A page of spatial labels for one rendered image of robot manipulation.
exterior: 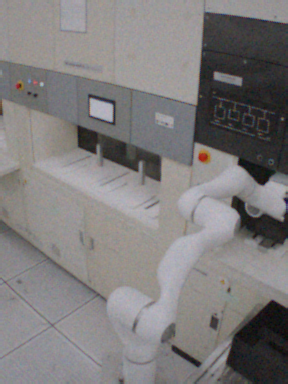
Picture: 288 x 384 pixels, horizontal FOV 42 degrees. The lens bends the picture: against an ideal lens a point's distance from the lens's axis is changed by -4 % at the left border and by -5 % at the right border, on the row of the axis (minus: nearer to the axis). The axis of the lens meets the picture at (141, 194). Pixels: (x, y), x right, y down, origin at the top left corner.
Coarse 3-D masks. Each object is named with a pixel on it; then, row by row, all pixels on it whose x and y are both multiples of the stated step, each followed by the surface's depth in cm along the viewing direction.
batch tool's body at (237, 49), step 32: (224, 32) 137; (256, 32) 129; (224, 64) 143; (256, 64) 134; (256, 96) 139; (224, 160) 160; (256, 160) 149; (192, 224) 186; (224, 256) 184; (256, 256) 184; (192, 288) 201; (224, 288) 185; (256, 288) 171; (192, 320) 211; (224, 320) 193; (192, 352) 221
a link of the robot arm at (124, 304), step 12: (120, 288) 119; (132, 288) 120; (108, 300) 119; (120, 300) 115; (132, 300) 114; (144, 300) 114; (108, 312) 118; (120, 312) 114; (132, 312) 112; (120, 324) 116; (132, 324) 111; (120, 336) 119; (132, 336) 120; (132, 348) 118; (144, 348) 118; (156, 348) 120; (132, 360) 120; (144, 360) 119
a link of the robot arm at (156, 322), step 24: (216, 216) 119; (192, 240) 118; (216, 240) 118; (168, 264) 117; (192, 264) 118; (168, 288) 113; (144, 312) 110; (168, 312) 109; (144, 336) 109; (168, 336) 110
